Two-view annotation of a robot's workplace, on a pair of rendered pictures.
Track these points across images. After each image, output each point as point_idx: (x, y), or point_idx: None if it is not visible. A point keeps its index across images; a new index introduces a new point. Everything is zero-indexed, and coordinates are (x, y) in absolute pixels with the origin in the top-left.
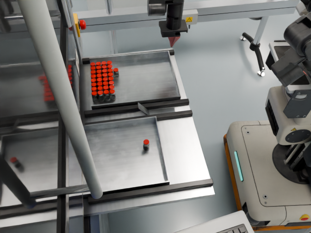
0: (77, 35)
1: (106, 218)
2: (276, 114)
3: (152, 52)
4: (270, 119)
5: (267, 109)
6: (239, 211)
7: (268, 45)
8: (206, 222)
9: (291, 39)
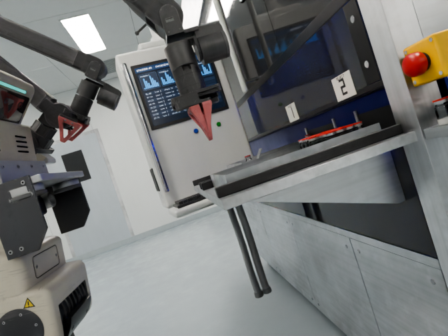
0: (389, 69)
1: (356, 309)
2: (75, 277)
3: (260, 163)
4: (79, 305)
5: (69, 315)
6: (178, 211)
7: (43, 179)
8: (205, 200)
9: (105, 65)
